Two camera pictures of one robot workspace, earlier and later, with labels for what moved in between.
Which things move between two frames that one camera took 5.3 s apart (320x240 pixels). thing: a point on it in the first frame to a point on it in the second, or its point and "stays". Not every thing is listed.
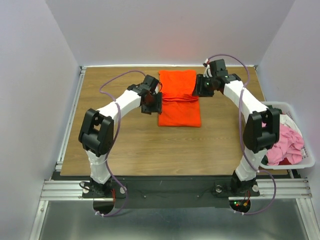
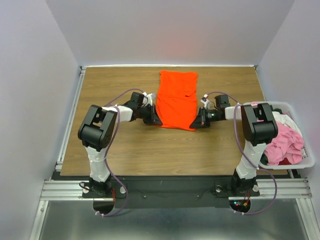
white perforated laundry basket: [308, 154] stays
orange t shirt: [180, 107] stays
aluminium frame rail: [270, 189] stays
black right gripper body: [204, 86] to [209, 116]
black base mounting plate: [170, 192] stays
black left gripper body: [155, 104] to [145, 113]
